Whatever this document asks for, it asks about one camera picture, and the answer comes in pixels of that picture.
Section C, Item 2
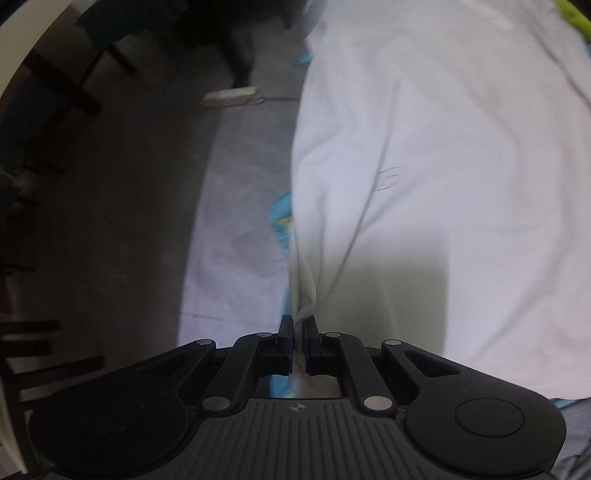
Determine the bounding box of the white t-shirt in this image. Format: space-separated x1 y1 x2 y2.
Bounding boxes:
290 1 590 400

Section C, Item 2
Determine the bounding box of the teal patterned bed sheet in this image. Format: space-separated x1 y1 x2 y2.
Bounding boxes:
267 50 316 400

